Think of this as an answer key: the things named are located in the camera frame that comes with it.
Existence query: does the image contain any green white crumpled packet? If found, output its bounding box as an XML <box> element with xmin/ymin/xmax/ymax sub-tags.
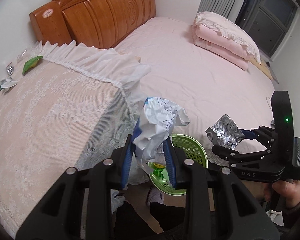
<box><xmin>0</xmin><ymin>77</ymin><xmax>18</xmax><ymax>91</ymax></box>

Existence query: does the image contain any person right hand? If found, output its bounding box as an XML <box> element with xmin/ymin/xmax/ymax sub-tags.
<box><xmin>264</xmin><ymin>180</ymin><xmax>300</xmax><ymax>209</ymax></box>

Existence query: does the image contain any silver foil wrapper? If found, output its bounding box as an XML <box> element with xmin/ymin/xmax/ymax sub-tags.
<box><xmin>211</xmin><ymin>114</ymin><xmax>245</xmax><ymax>150</ymax></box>

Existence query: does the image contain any clear plastic wrapper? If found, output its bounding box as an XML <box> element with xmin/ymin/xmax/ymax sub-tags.
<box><xmin>16</xmin><ymin>42</ymin><xmax>43</xmax><ymax>63</ymax></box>

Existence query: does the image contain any lace nightstand cover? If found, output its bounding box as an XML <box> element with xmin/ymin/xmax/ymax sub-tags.
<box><xmin>0</xmin><ymin>42</ymin><xmax>151</xmax><ymax>237</ymax></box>

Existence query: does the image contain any green snack packet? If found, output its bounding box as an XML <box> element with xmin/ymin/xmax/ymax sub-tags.
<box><xmin>22</xmin><ymin>55</ymin><xmax>43</xmax><ymax>75</ymax></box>

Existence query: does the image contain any pink bed sheet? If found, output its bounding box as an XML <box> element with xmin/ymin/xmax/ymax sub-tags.
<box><xmin>115</xmin><ymin>17</ymin><xmax>274</xmax><ymax>158</ymax></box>

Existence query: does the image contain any dark window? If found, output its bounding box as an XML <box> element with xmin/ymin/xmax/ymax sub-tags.
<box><xmin>235</xmin><ymin>0</ymin><xmax>297</xmax><ymax>57</ymax></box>

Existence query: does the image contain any wooden headboard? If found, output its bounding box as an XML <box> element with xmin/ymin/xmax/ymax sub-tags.
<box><xmin>29</xmin><ymin>0</ymin><xmax>156</xmax><ymax>49</ymax></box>

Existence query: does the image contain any small silver red wrapper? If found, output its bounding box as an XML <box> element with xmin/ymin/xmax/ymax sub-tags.
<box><xmin>6</xmin><ymin>64</ymin><xmax>14</xmax><ymax>76</ymax></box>

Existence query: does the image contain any folded pink quilt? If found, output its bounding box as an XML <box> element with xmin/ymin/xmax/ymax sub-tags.
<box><xmin>192</xmin><ymin>24</ymin><xmax>248</xmax><ymax>71</ymax></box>

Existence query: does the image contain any green plastic trash basket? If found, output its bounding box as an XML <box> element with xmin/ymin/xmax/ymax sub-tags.
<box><xmin>147</xmin><ymin>134</ymin><xmax>208</xmax><ymax>196</ymax></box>

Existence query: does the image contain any large white wrapper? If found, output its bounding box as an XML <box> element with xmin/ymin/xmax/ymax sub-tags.
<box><xmin>132</xmin><ymin>97</ymin><xmax>190</xmax><ymax>174</ymax></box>

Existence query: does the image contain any green plastic wrapper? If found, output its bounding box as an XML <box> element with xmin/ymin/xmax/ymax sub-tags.
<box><xmin>153</xmin><ymin>163</ymin><xmax>165</xmax><ymax>180</ymax></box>

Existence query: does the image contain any white frilled pillow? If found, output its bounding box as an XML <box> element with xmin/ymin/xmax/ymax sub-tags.
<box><xmin>193</xmin><ymin>11</ymin><xmax>261</xmax><ymax>63</ymax></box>

